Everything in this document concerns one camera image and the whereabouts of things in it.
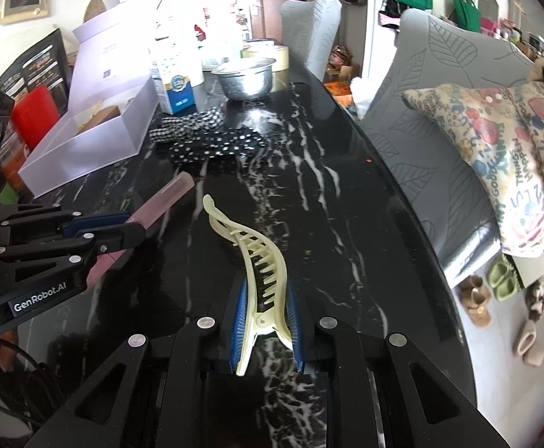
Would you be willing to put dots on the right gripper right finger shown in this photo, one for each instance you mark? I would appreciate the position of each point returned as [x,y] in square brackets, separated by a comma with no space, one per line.
[381,392]

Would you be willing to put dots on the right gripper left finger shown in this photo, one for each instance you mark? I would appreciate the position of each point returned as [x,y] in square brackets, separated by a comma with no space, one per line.
[150,392]

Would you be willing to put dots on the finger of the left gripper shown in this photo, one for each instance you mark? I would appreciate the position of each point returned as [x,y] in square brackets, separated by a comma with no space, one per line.
[96,221]
[113,239]

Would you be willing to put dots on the tan box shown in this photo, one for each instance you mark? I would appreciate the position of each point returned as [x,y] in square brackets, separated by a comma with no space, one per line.
[99,117]

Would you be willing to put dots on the black white gingham scrunchie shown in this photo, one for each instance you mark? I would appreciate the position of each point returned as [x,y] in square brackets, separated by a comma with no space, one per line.
[182,127]

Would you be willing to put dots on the cream hair claw clip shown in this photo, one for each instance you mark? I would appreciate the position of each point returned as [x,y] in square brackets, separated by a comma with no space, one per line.
[261,307]

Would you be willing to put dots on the black polka dot scrunchie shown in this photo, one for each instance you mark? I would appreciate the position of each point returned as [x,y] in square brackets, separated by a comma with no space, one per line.
[216,145]

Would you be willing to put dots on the white open gift box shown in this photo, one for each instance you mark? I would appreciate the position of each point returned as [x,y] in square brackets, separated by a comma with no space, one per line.
[111,102]

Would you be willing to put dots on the red canister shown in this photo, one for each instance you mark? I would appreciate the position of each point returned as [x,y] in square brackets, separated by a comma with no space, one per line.
[34,116]

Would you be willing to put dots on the blue white milk carton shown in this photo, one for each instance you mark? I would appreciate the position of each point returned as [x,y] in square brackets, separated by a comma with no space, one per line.
[174,89]

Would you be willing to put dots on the black snack bag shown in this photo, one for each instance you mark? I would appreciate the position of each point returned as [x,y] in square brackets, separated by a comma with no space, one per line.
[44,64]

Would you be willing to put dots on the metal bowl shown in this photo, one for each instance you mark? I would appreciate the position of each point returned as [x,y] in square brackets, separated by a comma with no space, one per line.
[246,78]

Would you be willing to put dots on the floral cushion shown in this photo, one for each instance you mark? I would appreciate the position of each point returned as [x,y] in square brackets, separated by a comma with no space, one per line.
[499,132]

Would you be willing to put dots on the far grey chair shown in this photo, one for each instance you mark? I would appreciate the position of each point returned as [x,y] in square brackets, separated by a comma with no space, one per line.
[309,29]

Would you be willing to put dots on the grey leaf pattern chair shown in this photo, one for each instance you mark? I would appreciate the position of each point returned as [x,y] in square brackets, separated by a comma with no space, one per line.
[446,195]

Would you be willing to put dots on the wall intercom panel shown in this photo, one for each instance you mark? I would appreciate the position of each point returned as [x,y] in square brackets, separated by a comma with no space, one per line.
[15,11]

